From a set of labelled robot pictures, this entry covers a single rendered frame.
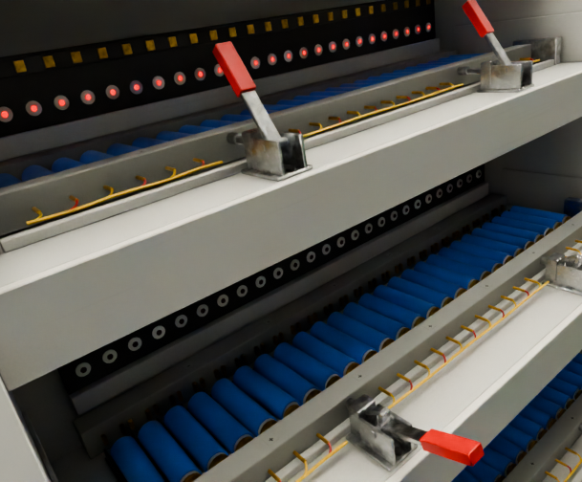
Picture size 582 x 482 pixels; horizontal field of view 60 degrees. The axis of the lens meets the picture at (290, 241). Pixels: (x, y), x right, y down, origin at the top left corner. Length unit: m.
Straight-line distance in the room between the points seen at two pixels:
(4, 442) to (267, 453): 0.16
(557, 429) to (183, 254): 0.46
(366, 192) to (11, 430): 0.24
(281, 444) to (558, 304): 0.29
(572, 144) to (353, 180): 0.40
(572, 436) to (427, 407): 0.26
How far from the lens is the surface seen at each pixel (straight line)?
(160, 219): 0.27
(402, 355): 0.40
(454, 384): 0.41
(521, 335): 0.47
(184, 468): 0.35
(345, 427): 0.37
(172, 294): 0.27
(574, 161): 0.68
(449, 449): 0.31
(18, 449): 0.25
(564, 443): 0.61
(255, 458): 0.34
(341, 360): 0.40
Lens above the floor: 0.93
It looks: 6 degrees down
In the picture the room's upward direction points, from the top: 21 degrees counter-clockwise
